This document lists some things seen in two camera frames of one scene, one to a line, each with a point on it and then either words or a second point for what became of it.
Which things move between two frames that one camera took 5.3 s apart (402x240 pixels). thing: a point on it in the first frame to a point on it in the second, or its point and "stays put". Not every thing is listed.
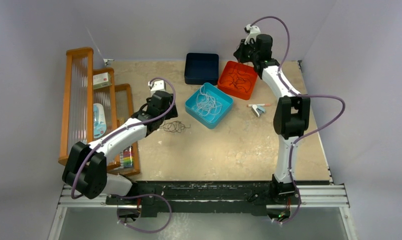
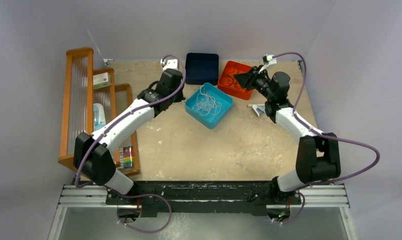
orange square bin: x=238 y=79 stays put
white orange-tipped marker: x=260 y=105 stays put
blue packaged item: x=100 y=130 stays put
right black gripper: x=239 y=54 to x=253 y=76
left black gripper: x=171 y=113 to x=180 y=97
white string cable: x=206 y=105 stays put
